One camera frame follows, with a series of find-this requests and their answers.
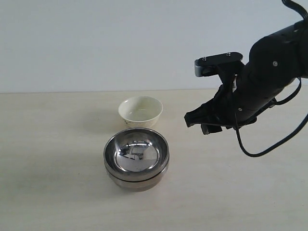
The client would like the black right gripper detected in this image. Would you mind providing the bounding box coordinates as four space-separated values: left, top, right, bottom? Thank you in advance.
184 64 284 135

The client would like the cream ceramic bowl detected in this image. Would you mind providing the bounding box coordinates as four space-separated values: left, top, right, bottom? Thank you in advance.
118 96 164 128

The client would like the ribbed steel bowl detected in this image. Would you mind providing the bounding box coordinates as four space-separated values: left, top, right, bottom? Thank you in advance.
103 128 170 182

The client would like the smooth steel bowl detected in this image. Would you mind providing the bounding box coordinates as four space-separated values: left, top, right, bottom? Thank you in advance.
107 166 168 192

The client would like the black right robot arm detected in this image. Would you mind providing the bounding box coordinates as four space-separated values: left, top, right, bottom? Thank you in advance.
184 22 308 134

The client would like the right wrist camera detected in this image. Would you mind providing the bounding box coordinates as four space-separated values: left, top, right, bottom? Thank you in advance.
194 52 243 77

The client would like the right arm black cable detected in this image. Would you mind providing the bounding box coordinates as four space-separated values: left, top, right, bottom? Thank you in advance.
232 0 308 158

